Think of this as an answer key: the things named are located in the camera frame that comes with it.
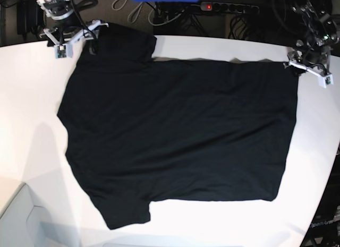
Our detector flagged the black power strip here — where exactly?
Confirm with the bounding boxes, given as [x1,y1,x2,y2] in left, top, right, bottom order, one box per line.
[200,2,260,14]

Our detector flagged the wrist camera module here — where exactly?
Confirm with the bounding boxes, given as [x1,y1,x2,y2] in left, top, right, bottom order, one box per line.
[54,44,73,59]
[318,74,334,88]

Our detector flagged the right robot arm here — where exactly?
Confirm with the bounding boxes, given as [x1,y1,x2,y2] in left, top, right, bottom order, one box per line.
[36,0,109,59]

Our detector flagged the white looped floor cable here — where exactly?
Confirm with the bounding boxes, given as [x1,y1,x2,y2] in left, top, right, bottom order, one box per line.
[111,0,146,23]

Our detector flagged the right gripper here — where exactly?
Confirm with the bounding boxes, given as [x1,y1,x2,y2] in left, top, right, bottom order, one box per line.
[39,17,109,55]

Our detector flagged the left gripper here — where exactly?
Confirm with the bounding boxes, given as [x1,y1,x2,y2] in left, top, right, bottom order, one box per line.
[283,46,331,76]

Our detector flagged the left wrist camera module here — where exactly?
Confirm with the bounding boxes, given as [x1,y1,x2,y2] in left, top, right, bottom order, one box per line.
[318,74,334,88]

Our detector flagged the black t-shirt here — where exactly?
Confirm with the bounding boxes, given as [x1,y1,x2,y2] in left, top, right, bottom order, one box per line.
[57,24,299,229]

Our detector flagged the grey plastic bin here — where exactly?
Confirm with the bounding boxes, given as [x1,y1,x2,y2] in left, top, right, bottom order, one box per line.
[1,184,81,246]

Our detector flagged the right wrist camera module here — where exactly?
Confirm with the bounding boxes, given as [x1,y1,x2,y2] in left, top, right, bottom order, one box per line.
[54,44,73,59]

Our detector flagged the black box on floor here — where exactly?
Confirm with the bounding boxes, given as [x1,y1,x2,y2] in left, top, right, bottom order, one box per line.
[16,0,44,36]

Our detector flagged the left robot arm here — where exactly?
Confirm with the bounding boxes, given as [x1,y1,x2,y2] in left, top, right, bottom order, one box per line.
[285,0,339,79]

